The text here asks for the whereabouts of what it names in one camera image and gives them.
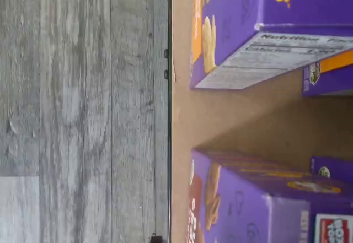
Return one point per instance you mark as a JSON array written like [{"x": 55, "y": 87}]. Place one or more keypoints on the purple box brown patch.
[
  {"x": 242, "y": 207},
  {"x": 342, "y": 167}
]

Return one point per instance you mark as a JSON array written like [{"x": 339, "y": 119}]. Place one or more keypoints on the brown wooden shelf board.
[{"x": 234, "y": 116}]

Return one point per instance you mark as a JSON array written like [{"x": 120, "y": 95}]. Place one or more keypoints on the purple box orange patch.
[
  {"x": 333, "y": 84},
  {"x": 237, "y": 11}
]

